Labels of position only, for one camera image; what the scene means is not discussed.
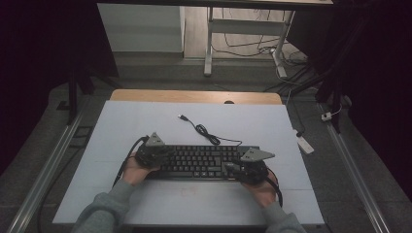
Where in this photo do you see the black keyboard cable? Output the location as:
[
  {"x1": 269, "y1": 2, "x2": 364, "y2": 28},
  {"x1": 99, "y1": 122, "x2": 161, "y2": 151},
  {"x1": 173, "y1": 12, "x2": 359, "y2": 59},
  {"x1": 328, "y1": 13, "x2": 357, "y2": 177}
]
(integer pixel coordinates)
[{"x1": 177, "y1": 114, "x2": 243, "y2": 148}]

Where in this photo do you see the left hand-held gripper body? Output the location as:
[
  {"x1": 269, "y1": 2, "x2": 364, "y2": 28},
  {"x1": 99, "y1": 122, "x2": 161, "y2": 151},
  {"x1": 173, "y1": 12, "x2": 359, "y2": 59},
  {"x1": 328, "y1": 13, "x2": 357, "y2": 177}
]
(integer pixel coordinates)
[{"x1": 134, "y1": 131, "x2": 169, "y2": 170}]

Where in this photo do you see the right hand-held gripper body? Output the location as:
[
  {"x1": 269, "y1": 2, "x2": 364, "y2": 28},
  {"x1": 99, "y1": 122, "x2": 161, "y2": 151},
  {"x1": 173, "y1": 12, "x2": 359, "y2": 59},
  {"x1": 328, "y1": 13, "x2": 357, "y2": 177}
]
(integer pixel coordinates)
[{"x1": 233, "y1": 147, "x2": 276, "y2": 185}]

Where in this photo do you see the wooden table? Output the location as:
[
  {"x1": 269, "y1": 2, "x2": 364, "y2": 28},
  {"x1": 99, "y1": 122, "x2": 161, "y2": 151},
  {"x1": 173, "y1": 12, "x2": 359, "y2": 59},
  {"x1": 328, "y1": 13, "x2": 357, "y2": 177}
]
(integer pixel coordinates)
[{"x1": 110, "y1": 88, "x2": 284, "y2": 106}]

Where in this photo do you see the black computer keyboard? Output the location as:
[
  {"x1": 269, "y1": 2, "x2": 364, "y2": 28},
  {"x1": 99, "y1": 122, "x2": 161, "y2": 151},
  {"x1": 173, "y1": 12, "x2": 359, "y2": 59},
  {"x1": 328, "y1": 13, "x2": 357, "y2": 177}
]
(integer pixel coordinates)
[{"x1": 145, "y1": 144, "x2": 265, "y2": 182}]

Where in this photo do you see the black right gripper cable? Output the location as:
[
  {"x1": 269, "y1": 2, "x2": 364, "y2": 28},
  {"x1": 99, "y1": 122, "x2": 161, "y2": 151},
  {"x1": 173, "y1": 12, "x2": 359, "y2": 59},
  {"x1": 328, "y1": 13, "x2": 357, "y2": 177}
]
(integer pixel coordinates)
[{"x1": 266, "y1": 168, "x2": 285, "y2": 208}]

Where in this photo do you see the person's right hand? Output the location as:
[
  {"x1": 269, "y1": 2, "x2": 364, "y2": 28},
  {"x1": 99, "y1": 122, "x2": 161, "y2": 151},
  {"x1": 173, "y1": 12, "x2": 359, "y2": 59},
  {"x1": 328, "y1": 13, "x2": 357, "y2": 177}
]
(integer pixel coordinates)
[{"x1": 242, "y1": 170, "x2": 280, "y2": 209}]

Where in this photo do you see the black metal stand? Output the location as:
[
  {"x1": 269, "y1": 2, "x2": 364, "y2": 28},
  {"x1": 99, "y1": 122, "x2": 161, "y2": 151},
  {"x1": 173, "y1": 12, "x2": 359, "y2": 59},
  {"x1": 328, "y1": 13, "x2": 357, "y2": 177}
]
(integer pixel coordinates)
[
  {"x1": 56, "y1": 69, "x2": 115, "y2": 125},
  {"x1": 288, "y1": 64, "x2": 344, "y2": 134}
]

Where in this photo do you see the white-legged desk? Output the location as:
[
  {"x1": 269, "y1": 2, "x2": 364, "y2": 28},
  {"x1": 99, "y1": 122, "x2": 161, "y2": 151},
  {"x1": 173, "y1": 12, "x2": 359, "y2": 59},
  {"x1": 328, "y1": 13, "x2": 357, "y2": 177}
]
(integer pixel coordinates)
[{"x1": 96, "y1": 0, "x2": 334, "y2": 79}]

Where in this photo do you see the white cabinet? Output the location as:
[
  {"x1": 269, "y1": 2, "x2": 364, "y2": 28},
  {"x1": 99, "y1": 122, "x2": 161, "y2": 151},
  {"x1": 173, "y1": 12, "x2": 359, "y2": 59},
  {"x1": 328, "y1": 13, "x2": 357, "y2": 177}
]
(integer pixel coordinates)
[{"x1": 97, "y1": 3, "x2": 186, "y2": 53}]

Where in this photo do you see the white power strip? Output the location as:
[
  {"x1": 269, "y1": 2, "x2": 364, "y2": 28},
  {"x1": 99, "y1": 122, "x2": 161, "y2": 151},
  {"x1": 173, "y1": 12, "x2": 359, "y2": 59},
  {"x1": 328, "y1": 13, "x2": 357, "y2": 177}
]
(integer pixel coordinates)
[{"x1": 293, "y1": 129, "x2": 315, "y2": 155}]

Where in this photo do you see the person's left hand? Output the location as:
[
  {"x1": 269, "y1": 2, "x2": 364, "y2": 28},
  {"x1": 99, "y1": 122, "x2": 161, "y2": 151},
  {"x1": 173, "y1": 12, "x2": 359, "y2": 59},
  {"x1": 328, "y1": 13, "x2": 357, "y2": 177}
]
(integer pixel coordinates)
[{"x1": 121, "y1": 158, "x2": 161, "y2": 187}]

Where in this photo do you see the aluminium rail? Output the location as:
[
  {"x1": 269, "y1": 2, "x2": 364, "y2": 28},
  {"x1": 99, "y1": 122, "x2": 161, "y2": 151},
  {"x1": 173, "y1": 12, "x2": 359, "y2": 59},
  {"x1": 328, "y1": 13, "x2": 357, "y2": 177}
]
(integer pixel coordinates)
[
  {"x1": 319, "y1": 103, "x2": 392, "y2": 233},
  {"x1": 6, "y1": 106, "x2": 86, "y2": 233}
]

